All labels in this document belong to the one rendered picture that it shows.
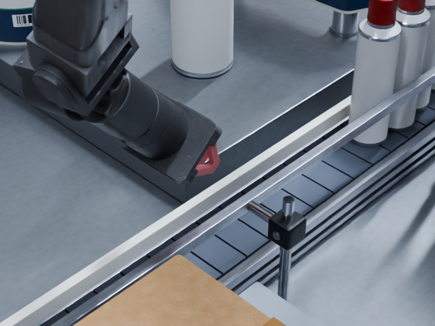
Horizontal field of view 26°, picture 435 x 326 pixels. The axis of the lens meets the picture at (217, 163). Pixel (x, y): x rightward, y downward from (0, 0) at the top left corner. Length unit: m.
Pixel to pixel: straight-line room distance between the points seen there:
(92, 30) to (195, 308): 0.22
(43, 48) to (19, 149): 0.57
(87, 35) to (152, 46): 0.71
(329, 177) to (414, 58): 0.18
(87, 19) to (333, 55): 0.75
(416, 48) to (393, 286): 0.29
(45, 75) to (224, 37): 0.58
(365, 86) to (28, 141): 0.47
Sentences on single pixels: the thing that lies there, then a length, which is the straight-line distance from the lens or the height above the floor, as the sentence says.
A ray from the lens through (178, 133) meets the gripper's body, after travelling 0.88.
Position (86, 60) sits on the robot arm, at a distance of 0.74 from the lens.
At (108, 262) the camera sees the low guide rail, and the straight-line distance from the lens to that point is 1.00.
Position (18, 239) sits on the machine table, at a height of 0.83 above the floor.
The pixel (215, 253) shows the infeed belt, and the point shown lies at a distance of 1.06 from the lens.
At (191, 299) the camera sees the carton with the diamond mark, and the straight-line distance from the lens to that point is 0.68.
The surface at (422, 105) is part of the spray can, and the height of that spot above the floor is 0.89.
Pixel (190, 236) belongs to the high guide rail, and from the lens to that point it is 0.96.
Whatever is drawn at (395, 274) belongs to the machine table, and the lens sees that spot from 1.12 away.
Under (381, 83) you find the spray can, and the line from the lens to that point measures 1.16.
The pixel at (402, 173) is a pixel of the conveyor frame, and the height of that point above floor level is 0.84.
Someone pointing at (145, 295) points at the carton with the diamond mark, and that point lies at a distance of 0.68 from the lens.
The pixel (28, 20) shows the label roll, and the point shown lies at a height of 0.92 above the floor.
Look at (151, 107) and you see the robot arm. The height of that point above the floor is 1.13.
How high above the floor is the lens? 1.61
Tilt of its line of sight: 38 degrees down
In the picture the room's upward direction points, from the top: straight up
